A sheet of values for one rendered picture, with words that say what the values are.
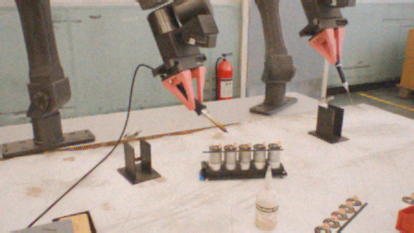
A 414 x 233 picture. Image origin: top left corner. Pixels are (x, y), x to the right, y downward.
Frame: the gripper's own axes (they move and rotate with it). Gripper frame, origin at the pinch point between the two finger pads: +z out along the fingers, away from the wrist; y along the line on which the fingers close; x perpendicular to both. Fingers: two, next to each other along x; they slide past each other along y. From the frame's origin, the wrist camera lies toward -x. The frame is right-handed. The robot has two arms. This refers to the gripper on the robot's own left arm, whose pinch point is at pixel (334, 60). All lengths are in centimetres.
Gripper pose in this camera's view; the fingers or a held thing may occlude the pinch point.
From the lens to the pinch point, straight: 92.9
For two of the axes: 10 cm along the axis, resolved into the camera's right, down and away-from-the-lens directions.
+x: -3.7, 3.1, 8.8
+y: 9.0, -1.4, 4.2
